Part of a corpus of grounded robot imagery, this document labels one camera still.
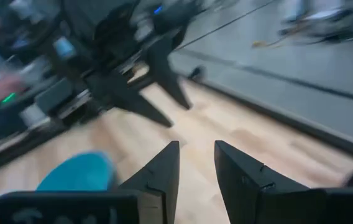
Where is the yellow floor cable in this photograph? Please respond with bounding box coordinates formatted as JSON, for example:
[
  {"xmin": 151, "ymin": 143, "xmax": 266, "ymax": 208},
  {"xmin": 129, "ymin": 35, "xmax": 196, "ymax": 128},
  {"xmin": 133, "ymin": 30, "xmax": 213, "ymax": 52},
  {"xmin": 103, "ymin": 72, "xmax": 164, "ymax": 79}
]
[{"xmin": 251, "ymin": 39, "xmax": 278, "ymax": 50}]

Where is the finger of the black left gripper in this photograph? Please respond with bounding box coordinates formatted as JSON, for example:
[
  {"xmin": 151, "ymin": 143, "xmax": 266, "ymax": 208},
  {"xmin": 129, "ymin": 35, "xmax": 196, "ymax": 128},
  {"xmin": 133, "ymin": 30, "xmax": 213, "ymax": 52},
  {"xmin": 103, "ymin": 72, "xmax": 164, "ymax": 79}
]
[
  {"xmin": 145, "ymin": 33, "xmax": 193, "ymax": 110},
  {"xmin": 85, "ymin": 70, "xmax": 174, "ymax": 128}
]

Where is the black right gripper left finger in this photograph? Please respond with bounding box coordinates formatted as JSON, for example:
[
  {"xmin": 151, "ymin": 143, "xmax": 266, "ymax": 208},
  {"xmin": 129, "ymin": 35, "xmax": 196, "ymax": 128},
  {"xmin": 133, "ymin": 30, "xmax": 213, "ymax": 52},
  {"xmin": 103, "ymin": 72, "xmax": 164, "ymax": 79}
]
[{"xmin": 0, "ymin": 140, "xmax": 181, "ymax": 224}]

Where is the black aluminium table frame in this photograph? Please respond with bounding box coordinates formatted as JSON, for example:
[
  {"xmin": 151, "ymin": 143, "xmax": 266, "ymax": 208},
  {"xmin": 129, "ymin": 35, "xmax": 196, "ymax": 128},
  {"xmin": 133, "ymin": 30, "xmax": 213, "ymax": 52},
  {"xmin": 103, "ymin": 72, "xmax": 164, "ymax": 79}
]
[{"xmin": 0, "ymin": 74, "xmax": 353, "ymax": 181}]

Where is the blue bowl with white inside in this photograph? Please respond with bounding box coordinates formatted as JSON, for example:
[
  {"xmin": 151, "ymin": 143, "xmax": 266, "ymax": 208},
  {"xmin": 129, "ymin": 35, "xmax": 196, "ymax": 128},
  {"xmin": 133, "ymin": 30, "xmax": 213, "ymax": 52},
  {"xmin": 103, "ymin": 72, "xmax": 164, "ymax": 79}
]
[{"xmin": 35, "ymin": 151, "xmax": 117, "ymax": 192}]

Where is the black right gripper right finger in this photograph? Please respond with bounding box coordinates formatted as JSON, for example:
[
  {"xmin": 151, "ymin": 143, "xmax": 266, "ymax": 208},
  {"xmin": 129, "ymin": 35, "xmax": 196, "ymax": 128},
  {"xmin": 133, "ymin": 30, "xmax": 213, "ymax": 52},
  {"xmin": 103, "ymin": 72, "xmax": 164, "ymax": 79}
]
[{"xmin": 213, "ymin": 139, "xmax": 353, "ymax": 224}]

